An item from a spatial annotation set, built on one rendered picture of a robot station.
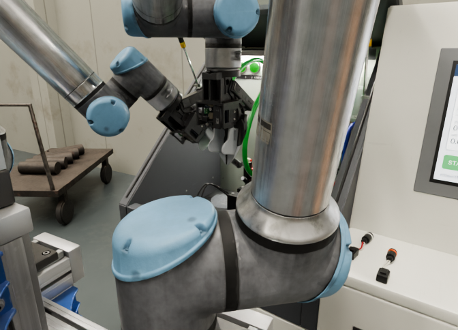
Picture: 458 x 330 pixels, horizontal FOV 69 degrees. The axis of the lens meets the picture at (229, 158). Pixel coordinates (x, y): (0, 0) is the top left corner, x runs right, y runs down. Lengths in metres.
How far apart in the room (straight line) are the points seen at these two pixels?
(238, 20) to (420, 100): 0.55
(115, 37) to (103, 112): 3.42
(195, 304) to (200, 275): 0.03
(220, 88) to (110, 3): 3.46
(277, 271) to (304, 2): 0.26
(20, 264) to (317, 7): 0.44
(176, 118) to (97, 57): 3.48
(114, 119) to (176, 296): 0.39
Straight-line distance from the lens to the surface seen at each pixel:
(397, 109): 0.97
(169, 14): 0.54
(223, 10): 0.57
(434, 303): 0.80
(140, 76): 0.80
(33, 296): 0.55
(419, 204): 0.96
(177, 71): 3.54
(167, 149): 1.25
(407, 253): 0.93
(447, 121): 0.95
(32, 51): 0.68
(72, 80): 0.67
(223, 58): 0.69
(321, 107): 0.29
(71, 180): 3.25
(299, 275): 0.38
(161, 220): 0.38
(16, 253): 0.51
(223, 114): 0.68
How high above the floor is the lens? 1.44
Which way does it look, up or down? 18 degrees down
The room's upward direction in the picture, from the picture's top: straight up
